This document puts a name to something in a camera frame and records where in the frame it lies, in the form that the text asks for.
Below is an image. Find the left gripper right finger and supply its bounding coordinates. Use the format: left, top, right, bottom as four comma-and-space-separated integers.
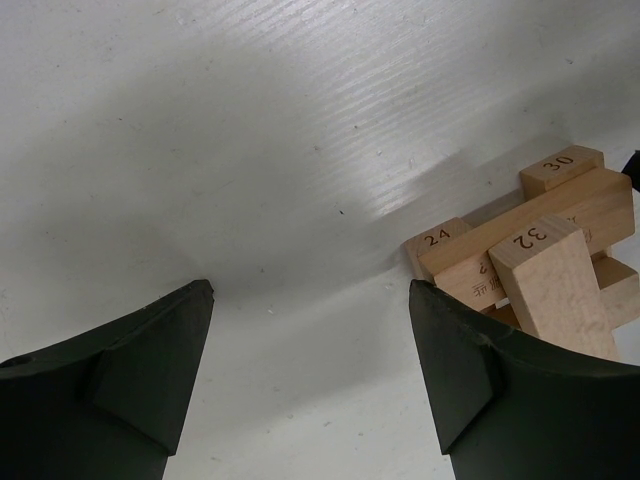
409, 280, 639, 479

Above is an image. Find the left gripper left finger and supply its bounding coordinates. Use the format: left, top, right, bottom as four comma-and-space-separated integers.
1, 280, 214, 479

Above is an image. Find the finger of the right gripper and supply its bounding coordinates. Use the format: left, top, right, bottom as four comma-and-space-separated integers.
621, 150, 640, 192

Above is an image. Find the wood block three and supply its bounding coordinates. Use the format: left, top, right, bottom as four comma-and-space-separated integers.
419, 168, 635, 311

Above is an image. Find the wood block five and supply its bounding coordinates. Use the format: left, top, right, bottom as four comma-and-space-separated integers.
520, 145, 605, 199

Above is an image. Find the wood block one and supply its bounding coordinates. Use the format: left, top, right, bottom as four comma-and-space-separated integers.
489, 215, 619, 361

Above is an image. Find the wood block four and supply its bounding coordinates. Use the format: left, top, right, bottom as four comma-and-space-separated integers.
404, 217, 473, 280

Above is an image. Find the wood block two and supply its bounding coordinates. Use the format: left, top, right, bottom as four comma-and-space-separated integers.
497, 256, 639, 341

